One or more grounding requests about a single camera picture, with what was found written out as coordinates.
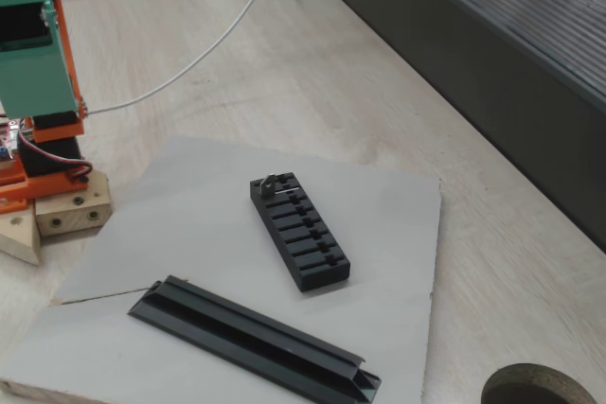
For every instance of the red controller circuit board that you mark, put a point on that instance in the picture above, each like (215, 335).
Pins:
(5, 136)

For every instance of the grey flat board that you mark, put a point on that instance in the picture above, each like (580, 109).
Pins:
(189, 215)

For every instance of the wooden beam with screws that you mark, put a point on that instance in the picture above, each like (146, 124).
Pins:
(71, 215)

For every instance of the black slotted holder block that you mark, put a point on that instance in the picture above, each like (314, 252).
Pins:
(279, 243)

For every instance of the long black rail profile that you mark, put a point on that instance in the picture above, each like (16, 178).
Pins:
(246, 339)

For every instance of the small metal bracket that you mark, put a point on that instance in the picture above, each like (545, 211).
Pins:
(273, 181)

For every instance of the light wooden bevelled block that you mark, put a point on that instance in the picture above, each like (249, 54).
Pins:
(19, 238)

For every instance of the teal and orange robot arm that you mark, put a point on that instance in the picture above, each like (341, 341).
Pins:
(59, 132)

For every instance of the glass partition with blinds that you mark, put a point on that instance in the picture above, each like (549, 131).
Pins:
(544, 6)

